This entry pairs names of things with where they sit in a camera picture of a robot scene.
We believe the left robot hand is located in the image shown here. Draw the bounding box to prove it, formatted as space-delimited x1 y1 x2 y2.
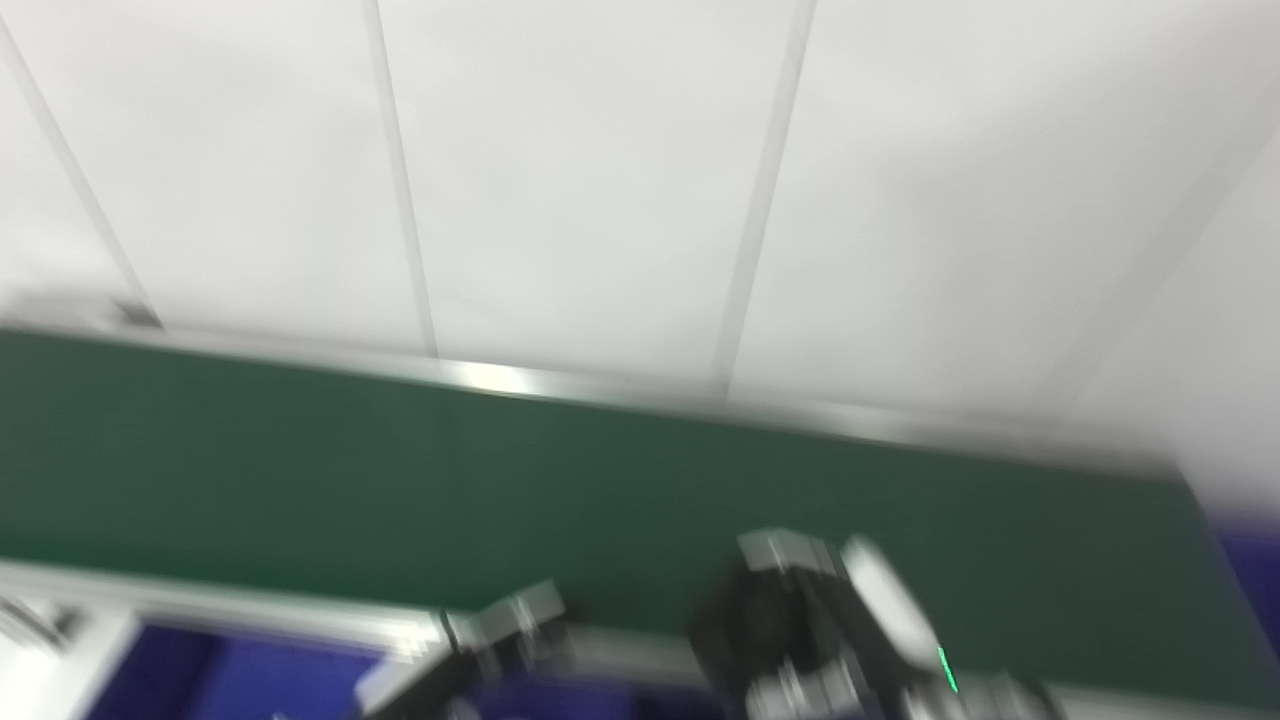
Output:
358 580 573 720

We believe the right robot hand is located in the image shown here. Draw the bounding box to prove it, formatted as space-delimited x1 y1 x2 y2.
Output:
735 528 966 720

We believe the black round machined part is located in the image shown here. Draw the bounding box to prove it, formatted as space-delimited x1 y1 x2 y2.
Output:
688 568 856 720

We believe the green conveyor belt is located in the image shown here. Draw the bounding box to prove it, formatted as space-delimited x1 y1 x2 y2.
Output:
0 328 1280 703
0 295 1280 720

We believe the aluminium conveyor support leg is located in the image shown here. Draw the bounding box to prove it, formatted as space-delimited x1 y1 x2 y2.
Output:
0 590 86 653

